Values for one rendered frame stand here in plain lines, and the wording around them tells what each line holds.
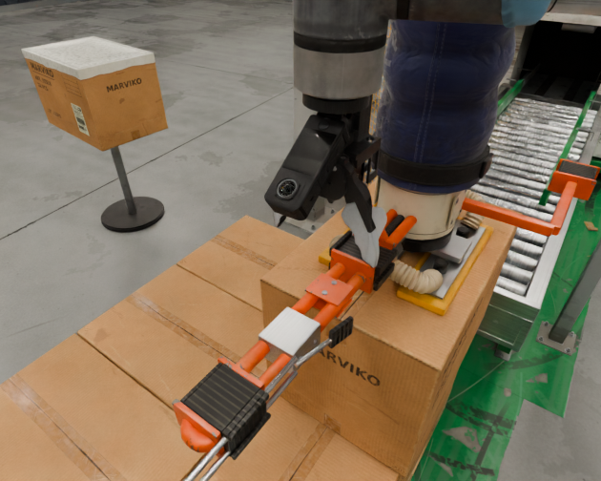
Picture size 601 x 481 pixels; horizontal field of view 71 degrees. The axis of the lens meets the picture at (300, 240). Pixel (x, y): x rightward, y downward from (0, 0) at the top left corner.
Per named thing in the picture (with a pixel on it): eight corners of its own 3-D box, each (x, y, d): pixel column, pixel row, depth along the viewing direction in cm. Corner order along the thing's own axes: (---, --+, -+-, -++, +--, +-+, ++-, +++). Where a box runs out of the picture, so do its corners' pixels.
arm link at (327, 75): (357, 58, 36) (269, 43, 41) (352, 114, 39) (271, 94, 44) (401, 39, 42) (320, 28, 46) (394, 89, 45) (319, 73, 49)
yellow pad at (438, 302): (452, 220, 108) (456, 203, 105) (492, 233, 103) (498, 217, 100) (395, 297, 85) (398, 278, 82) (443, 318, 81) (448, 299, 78)
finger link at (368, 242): (409, 243, 53) (377, 177, 50) (388, 268, 49) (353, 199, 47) (389, 247, 55) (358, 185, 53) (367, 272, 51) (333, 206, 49)
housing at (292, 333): (286, 324, 66) (285, 304, 63) (322, 345, 63) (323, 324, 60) (257, 354, 61) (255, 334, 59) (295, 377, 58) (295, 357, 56)
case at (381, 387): (371, 270, 153) (384, 171, 129) (483, 318, 134) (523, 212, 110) (267, 388, 114) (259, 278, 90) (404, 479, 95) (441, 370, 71)
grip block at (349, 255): (348, 250, 81) (351, 225, 78) (395, 269, 77) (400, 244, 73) (325, 274, 76) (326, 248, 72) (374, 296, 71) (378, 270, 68)
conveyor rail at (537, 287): (590, 126, 295) (603, 99, 284) (599, 128, 293) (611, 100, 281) (506, 339, 145) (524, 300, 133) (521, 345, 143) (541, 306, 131)
